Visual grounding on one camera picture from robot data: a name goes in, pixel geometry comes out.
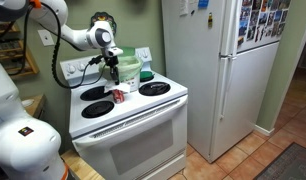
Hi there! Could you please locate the dark green round lid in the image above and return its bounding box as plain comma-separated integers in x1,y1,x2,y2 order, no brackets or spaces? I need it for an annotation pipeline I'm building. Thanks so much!
138,70,155,83

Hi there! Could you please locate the small black coil burner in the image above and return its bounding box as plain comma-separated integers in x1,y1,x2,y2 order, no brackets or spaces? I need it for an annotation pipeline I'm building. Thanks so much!
80,85,111,102

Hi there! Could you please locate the dark grey floor rug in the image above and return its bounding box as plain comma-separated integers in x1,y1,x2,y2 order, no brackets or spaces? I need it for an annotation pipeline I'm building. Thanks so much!
252,142,306,180

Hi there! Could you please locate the white baseboard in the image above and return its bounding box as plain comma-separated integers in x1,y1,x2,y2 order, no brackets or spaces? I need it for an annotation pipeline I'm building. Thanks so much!
253,124,276,137

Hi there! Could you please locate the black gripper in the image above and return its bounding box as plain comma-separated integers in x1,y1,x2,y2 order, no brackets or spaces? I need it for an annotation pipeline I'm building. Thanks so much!
104,55,121,86

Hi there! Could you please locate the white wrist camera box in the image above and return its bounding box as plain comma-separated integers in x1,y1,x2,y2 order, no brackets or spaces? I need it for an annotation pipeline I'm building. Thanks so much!
103,47,124,58

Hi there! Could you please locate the fridge photo collage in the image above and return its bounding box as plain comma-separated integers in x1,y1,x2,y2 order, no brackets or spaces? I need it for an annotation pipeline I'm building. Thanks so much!
237,0,292,48

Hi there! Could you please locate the blue fridge magnet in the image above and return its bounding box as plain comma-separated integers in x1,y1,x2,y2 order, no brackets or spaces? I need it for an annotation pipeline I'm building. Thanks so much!
197,0,210,9

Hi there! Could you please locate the white bin with green bag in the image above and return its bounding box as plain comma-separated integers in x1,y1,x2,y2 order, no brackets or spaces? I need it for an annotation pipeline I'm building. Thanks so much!
98,46,143,94

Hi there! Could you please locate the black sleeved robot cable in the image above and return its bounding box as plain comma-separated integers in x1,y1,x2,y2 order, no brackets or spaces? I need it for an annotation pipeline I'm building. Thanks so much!
0,1,107,90

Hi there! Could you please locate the white electric stove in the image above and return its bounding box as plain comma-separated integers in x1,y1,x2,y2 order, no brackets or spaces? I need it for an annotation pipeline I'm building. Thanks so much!
59,46,189,180

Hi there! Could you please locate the yellow fridge magnet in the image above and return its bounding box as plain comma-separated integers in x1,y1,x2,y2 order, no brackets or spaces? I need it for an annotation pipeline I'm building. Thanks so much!
207,12,214,29

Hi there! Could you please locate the wooden spice rack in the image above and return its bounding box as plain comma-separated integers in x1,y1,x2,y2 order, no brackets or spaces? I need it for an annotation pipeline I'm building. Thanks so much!
0,21,40,80

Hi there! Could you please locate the wooden side table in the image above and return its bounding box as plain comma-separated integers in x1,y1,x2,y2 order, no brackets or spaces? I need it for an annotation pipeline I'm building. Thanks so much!
21,93,47,119

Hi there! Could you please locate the red coke can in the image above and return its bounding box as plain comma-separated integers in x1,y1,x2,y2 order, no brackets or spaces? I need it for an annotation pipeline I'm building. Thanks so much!
112,89,126,104

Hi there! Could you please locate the white paper note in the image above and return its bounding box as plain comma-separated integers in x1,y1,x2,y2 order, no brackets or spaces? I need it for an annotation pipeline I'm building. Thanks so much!
178,0,189,17

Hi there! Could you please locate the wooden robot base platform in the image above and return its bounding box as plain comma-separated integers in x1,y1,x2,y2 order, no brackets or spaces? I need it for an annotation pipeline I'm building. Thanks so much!
59,149,106,180

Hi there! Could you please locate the white refrigerator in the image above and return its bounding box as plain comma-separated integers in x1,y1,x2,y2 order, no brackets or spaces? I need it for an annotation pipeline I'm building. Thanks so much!
161,0,292,164

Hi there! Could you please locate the white wall switch plate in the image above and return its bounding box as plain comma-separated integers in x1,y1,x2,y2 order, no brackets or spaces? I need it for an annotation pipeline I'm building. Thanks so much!
37,29,56,47

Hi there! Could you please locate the large black coil burner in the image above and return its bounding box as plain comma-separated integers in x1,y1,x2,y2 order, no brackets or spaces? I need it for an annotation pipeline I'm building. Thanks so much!
81,100,115,119
138,81,171,97

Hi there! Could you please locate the colourful decorative wall plate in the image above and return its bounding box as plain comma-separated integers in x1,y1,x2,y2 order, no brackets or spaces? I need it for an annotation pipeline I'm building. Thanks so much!
90,11,118,36

